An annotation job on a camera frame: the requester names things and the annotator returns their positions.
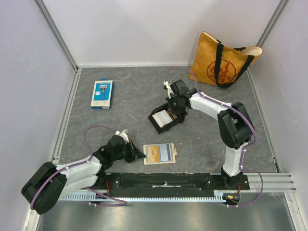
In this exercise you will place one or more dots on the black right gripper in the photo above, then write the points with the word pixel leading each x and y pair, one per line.
pixel 174 106

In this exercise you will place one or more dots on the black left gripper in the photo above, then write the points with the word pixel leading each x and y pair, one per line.
pixel 134 153

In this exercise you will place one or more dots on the black plastic card box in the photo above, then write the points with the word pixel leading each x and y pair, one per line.
pixel 168 126

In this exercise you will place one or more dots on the beige leather card holder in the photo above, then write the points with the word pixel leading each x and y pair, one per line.
pixel 174 152

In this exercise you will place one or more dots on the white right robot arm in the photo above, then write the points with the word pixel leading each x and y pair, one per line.
pixel 234 124

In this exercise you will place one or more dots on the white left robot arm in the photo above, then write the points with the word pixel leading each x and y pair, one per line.
pixel 52 182

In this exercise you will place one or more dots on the stack of white cards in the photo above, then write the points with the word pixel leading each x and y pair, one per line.
pixel 162 118

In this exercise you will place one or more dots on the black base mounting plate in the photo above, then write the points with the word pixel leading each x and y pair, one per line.
pixel 165 184

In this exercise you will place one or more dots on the blue razor package box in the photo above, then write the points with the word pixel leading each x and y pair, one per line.
pixel 102 95

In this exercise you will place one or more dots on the yellow Trader Joe's tote bag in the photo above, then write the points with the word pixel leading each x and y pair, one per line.
pixel 219 65

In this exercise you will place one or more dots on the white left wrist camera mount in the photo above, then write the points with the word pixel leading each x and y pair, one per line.
pixel 123 134

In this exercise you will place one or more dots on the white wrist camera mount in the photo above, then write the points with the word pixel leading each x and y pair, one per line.
pixel 167 86
pixel 123 134

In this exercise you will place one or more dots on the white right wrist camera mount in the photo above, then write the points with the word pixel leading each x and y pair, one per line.
pixel 167 86

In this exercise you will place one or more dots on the grey slotted cable duct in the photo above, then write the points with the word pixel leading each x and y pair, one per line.
pixel 88 196

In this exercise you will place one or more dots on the aluminium corner post left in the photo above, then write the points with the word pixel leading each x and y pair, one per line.
pixel 56 33

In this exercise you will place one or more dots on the aluminium corner post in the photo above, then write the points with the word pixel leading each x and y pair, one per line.
pixel 56 33
pixel 272 22

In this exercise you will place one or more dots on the aluminium corner post right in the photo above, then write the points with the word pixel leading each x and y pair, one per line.
pixel 272 22

